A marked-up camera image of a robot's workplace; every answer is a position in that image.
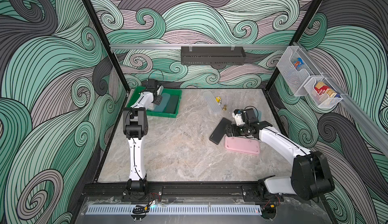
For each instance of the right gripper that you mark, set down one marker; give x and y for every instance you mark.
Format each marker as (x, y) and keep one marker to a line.
(232, 130)

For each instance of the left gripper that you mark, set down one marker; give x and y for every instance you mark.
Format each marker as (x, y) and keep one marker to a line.
(159, 98)

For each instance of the black pencil case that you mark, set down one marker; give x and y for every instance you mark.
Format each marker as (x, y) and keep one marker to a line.
(219, 131)

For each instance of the light blue pencil case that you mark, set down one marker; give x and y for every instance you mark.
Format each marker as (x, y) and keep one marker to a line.
(164, 102)

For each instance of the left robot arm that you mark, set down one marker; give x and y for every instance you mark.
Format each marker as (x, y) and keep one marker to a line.
(135, 128)

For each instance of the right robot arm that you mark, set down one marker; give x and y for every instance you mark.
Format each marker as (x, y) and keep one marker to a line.
(310, 176)

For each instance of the pink pencil case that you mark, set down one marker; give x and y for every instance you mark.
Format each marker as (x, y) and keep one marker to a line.
(242, 145)

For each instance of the upright clear pencil case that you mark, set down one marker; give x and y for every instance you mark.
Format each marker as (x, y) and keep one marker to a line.
(213, 105)

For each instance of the red yellow box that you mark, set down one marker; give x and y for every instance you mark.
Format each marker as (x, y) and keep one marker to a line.
(323, 89)

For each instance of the blue red small item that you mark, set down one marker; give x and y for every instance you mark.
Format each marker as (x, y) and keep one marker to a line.
(298, 63)

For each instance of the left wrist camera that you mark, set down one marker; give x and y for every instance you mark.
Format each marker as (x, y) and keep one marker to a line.
(152, 83)

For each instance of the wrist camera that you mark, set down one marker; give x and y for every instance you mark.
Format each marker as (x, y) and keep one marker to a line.
(246, 116)
(152, 83)

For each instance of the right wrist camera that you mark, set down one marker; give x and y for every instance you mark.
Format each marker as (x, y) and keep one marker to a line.
(246, 116)

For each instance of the black wall shelf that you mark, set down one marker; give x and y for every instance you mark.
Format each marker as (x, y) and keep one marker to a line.
(214, 56)

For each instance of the aluminium rail back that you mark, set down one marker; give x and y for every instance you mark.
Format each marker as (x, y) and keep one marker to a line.
(153, 46)

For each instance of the aluminium rail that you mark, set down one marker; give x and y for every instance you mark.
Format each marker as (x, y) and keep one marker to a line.
(153, 46)
(375, 133)

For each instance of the white slotted cable duct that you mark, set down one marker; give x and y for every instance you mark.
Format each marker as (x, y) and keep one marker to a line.
(179, 209)

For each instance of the clear wall bin rear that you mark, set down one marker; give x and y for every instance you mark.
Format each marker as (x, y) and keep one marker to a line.
(296, 79)

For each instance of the clear wall bin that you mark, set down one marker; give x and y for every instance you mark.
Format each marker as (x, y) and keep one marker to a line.
(296, 79)
(323, 101)

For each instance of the clear wall bin front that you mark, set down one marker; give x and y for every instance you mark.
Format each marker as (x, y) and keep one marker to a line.
(323, 101)

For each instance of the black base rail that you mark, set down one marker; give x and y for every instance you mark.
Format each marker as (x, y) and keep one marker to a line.
(249, 191)

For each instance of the aluminium rail right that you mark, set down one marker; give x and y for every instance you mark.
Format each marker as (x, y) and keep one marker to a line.
(375, 133)

